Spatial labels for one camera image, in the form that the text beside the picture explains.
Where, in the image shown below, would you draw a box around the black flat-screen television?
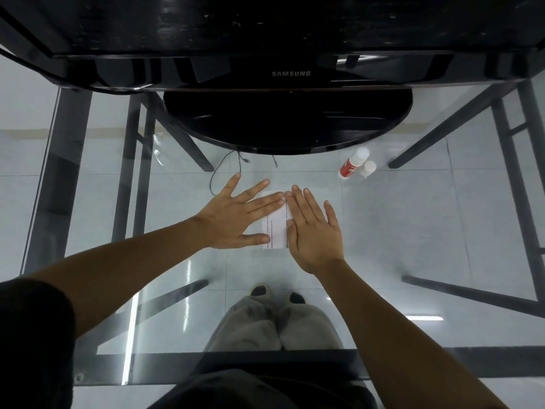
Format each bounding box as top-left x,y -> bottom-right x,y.
0,0 -> 545,155

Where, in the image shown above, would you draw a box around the thin black cable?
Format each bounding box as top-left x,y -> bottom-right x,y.
209,149 -> 280,197

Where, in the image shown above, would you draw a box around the grey trousers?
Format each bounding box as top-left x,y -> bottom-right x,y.
204,295 -> 343,352

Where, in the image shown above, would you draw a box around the red and white glue stick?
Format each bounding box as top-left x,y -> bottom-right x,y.
338,147 -> 370,181

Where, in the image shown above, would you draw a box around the person's right hand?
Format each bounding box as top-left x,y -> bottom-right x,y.
284,187 -> 346,276

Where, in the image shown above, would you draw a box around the person's left hand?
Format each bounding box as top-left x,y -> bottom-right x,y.
191,173 -> 286,251

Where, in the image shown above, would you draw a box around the black metal table frame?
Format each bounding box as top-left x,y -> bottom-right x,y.
16,78 -> 545,386

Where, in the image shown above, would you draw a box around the black shirt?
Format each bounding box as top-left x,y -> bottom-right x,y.
0,277 -> 378,409

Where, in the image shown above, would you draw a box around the person's right forearm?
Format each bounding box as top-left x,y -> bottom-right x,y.
317,258 -> 510,409

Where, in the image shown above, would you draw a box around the white printed paper slip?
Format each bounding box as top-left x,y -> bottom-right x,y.
260,190 -> 291,251

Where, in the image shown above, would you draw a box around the person's left forearm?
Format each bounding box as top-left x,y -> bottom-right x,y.
25,216 -> 207,337

